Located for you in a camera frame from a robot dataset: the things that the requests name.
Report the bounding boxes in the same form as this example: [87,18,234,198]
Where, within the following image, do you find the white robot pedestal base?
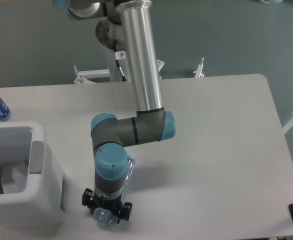
[72,18,206,85]

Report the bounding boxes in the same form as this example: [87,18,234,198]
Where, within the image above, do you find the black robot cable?
[112,39,131,82]

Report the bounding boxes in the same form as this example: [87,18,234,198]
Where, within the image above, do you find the white trash can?
[0,121,66,227]

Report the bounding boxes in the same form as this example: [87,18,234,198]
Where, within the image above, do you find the clear plastic bottle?
[95,155,135,227]

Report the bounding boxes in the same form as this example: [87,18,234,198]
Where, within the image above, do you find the white paper trash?
[0,161,28,194]

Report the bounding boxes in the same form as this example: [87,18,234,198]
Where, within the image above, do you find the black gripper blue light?
[81,188,133,223]

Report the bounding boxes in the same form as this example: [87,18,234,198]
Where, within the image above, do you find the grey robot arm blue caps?
[53,0,176,226]

